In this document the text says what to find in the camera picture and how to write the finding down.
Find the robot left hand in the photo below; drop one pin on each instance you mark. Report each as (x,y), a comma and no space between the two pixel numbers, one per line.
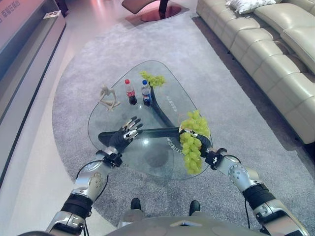
(120,140)

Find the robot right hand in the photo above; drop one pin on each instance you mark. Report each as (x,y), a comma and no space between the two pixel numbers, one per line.
(206,145)

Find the long green grape bunch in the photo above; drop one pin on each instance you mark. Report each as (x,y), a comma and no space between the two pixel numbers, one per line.
(191,157)

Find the robot left arm silver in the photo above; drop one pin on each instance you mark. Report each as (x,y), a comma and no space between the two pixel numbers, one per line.
(86,182)

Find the robot right arm silver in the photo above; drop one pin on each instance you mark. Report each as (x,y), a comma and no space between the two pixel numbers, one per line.
(246,179)

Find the round green grape bunch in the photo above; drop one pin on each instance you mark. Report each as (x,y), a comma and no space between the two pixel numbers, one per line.
(197,123)

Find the black table base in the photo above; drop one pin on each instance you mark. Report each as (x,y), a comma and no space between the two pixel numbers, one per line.
(157,131)

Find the glass coffee table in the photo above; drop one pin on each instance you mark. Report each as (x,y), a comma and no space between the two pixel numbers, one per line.
(152,115)

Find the wooden mannequin figure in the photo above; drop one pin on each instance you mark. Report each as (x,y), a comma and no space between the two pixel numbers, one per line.
(108,97)

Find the red cap cola bottle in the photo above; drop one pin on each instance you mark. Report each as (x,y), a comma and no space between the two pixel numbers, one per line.
(130,93)

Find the blue cap cola bottle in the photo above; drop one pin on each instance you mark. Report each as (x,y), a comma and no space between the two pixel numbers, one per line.
(146,94)

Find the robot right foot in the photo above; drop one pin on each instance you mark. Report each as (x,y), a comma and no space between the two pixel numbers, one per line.
(194,207)

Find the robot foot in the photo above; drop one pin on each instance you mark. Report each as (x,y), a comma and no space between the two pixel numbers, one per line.
(194,207)
(135,204)

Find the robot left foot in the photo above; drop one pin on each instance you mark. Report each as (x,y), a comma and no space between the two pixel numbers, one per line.
(135,204)

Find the small green grape bunch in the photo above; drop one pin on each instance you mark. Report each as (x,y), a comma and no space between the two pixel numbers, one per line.
(155,79)

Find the robot silver torso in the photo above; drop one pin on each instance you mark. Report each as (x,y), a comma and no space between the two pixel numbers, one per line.
(182,225)

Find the grey carpet rug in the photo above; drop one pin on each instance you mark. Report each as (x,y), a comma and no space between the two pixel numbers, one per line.
(187,44)

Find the beige leather sofa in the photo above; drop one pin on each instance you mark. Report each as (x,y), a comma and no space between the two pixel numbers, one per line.
(268,46)

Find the grey white TV cabinet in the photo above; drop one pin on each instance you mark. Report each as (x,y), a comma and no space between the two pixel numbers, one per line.
(22,54)

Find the brown lounge chair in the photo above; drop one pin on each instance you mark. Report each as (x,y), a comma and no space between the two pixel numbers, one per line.
(157,12)

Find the small sign card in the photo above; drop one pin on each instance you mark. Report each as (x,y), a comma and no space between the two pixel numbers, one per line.
(52,14)

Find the white patterned pillow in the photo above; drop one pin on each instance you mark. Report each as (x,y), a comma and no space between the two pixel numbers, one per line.
(242,6)

